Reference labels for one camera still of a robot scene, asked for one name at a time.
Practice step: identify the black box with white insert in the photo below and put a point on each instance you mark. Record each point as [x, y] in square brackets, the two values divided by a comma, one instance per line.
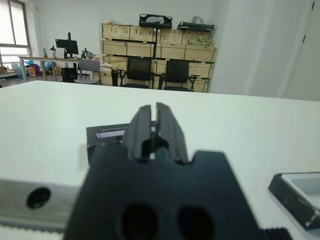
[295, 197]

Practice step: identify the black computer tower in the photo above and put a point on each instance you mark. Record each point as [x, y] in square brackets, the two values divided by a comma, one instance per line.
[68, 74]

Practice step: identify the black carrying case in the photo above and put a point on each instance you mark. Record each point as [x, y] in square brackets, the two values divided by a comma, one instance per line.
[155, 20]

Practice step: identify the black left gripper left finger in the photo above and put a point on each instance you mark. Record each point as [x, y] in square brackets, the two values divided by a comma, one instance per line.
[138, 132]

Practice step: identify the black mesh chair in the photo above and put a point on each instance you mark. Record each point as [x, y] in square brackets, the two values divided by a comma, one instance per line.
[177, 70]
[138, 67]

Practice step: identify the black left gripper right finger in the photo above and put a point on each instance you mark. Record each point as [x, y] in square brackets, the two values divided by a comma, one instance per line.
[170, 130]

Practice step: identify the white door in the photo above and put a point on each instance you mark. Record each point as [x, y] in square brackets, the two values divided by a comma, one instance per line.
[307, 55]

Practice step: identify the flat black tray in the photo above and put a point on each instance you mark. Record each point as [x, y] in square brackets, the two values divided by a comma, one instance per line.
[196, 26]

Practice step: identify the black box lid with window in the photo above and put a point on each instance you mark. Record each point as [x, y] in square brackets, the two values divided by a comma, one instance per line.
[105, 141]

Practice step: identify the wooden crate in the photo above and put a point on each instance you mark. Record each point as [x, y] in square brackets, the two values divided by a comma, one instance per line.
[202, 70]
[144, 33]
[142, 49]
[173, 51]
[201, 53]
[197, 40]
[115, 32]
[171, 37]
[202, 85]
[113, 48]

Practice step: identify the grey office chair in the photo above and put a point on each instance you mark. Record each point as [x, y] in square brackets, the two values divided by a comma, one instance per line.
[89, 66]

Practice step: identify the black computer monitor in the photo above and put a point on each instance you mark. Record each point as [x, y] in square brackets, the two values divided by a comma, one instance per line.
[67, 45]

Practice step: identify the black stand pole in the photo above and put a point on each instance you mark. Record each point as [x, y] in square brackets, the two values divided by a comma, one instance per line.
[156, 50]

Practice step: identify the white desk with metal legs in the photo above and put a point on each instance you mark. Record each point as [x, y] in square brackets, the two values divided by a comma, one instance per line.
[40, 58]

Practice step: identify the window with dark frame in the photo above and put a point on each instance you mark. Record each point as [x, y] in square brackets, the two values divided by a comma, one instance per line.
[18, 25]

